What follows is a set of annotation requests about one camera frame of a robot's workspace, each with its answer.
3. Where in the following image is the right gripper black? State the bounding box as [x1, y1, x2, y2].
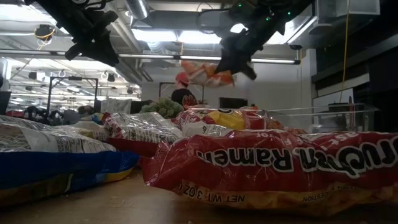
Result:
[214, 18, 280, 81]

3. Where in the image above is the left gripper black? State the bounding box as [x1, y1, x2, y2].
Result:
[58, 2, 121, 68]

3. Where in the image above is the orange Maruchan ramen pack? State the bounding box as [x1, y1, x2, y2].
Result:
[179, 60, 236, 89]

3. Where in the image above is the red Maruchan ramen pack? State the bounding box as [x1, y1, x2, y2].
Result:
[175, 108, 285, 133]
[142, 128, 398, 217]
[103, 111, 185, 158]

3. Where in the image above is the black monitor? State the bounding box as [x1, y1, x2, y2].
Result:
[0, 90, 12, 116]
[219, 97, 249, 110]

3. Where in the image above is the clear plastic bin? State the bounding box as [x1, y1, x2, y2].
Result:
[266, 103, 379, 134]
[185, 104, 269, 114]

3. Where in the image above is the seated person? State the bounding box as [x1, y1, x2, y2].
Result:
[76, 105, 95, 116]

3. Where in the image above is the long ceiling light bar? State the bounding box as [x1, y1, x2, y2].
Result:
[0, 49, 302, 65]

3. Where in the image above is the pale green artificial succulent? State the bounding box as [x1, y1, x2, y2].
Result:
[139, 97, 185, 119]

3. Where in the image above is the black metal rig frame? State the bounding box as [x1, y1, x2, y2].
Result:
[45, 75, 100, 118]

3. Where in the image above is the ceiling cable reel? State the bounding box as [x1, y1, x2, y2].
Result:
[33, 24, 57, 43]

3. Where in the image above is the silver air duct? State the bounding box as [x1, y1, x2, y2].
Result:
[125, 0, 150, 20]

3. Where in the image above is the yellow hanging cable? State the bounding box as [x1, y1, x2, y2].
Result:
[340, 0, 351, 94]

